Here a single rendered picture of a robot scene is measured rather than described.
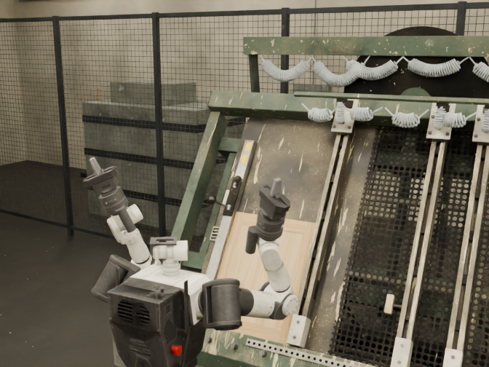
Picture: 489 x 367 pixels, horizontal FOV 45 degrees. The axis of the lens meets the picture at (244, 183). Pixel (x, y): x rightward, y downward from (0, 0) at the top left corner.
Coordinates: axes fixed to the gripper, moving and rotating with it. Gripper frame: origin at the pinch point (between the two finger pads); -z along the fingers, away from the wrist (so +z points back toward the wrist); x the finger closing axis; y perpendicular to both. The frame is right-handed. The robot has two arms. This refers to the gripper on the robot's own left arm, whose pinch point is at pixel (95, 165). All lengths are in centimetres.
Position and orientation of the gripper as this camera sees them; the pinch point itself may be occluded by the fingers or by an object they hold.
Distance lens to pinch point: 215.6
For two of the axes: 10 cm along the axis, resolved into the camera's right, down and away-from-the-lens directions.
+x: 9.2, -3.8, -0.6
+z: 3.7, 8.6, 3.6
